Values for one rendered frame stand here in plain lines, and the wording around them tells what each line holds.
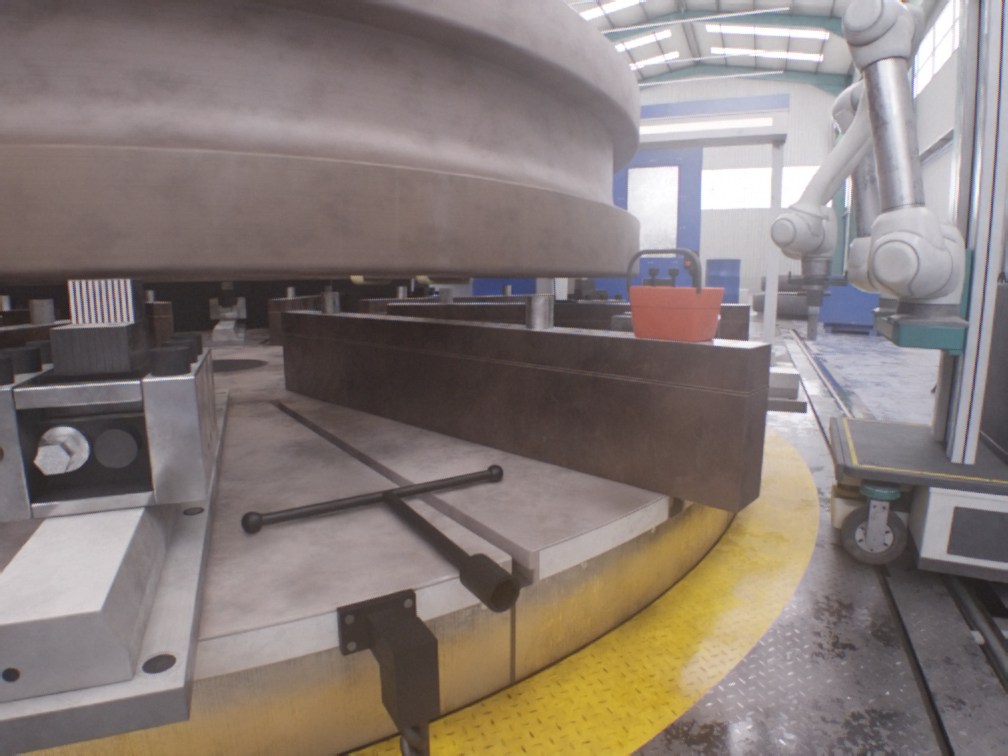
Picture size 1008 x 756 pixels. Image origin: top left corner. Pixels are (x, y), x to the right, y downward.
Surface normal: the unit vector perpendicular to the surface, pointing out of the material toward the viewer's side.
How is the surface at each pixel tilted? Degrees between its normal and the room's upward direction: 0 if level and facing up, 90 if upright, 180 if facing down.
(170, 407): 90
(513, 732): 0
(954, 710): 0
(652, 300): 97
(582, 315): 90
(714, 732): 0
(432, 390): 90
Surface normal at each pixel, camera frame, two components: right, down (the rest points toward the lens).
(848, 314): -0.69, 0.12
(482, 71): 0.73, 0.11
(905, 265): -0.82, 0.18
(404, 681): 0.51, 0.14
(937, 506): -0.47, 0.14
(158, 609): 0.00, -0.99
